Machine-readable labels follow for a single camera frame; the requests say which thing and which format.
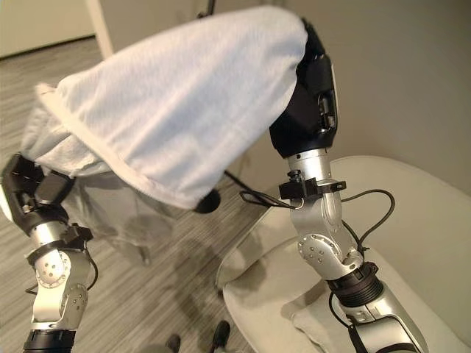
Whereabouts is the black round rack knob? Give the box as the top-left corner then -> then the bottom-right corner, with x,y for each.
194,190 -> 222,215

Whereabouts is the black floor cable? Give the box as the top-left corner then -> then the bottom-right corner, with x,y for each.
222,169 -> 261,198

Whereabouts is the robot left dark foot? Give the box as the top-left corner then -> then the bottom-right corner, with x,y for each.
164,333 -> 182,353

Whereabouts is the robot right dark foot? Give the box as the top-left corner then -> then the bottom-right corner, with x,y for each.
212,319 -> 232,353

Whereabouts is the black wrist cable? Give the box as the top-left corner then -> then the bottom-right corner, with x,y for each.
238,188 -> 397,255
24,253 -> 99,295

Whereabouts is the white door frame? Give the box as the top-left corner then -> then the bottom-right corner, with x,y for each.
92,0 -> 114,57

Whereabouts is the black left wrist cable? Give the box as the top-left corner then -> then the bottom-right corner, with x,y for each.
24,253 -> 99,295

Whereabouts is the robot right black hand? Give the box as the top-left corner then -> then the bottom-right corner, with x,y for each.
269,16 -> 339,160

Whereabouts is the cream upholstered sofa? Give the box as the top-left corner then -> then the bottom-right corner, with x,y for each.
216,154 -> 471,353

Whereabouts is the robot left black hand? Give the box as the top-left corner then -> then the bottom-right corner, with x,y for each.
0,153 -> 77,237

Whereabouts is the white folded cloth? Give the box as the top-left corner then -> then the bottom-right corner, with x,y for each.
282,292 -> 356,353

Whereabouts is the dark stand pole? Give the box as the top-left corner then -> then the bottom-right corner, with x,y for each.
196,0 -> 219,20

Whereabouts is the white terry towel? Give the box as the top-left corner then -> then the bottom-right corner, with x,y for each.
20,5 -> 309,211

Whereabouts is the robot dark foot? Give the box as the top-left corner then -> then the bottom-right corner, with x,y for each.
164,333 -> 182,353
212,319 -> 232,353

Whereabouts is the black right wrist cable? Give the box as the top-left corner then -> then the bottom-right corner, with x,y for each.
238,188 -> 397,255

